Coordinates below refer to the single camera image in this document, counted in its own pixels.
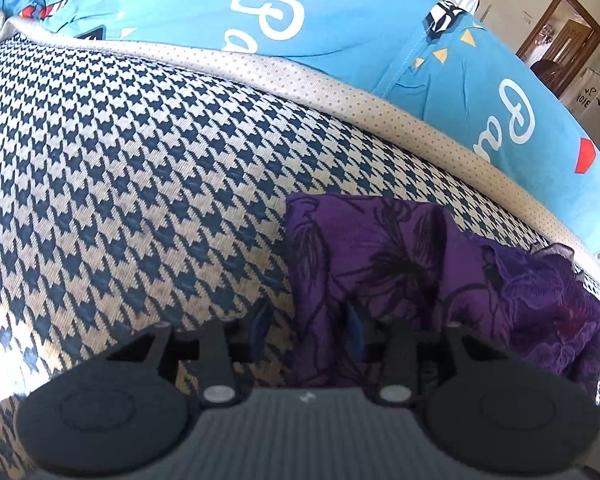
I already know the brown round chair back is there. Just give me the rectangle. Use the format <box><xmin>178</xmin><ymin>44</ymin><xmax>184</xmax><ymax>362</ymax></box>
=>
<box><xmin>530</xmin><ymin>59</ymin><xmax>573</xmax><ymax>98</ymax></box>

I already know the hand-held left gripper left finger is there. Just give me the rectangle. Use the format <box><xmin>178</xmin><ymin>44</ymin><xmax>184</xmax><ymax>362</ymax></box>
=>
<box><xmin>105</xmin><ymin>302</ymin><xmax>276</xmax><ymax>407</ymax></box>

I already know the purple floral shirt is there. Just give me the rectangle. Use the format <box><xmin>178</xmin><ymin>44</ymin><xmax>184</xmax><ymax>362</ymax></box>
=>
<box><xmin>285</xmin><ymin>192</ymin><xmax>600</xmax><ymax>401</ymax></box>

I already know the beige dotted bed sheet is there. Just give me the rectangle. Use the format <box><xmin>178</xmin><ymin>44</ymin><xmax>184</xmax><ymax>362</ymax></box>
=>
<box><xmin>0</xmin><ymin>10</ymin><xmax>600</xmax><ymax>281</ymax></box>

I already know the houndstooth bed mat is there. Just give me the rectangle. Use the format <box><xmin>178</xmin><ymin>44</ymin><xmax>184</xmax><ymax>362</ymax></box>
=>
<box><xmin>0</xmin><ymin>32</ymin><xmax>600</xmax><ymax>480</ymax></box>

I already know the blue printed quilt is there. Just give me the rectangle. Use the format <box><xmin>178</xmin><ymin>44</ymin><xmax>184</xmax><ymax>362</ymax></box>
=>
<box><xmin>0</xmin><ymin>0</ymin><xmax>600</xmax><ymax>256</ymax></box>

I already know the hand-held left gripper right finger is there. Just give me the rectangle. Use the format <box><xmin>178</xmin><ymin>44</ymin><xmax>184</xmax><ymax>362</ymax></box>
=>
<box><xmin>342</xmin><ymin>302</ymin><xmax>523</xmax><ymax>407</ymax></box>

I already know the wooden doorway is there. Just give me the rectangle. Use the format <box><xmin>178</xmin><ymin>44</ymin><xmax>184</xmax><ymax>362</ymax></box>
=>
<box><xmin>516</xmin><ymin>0</ymin><xmax>600</xmax><ymax>98</ymax></box>

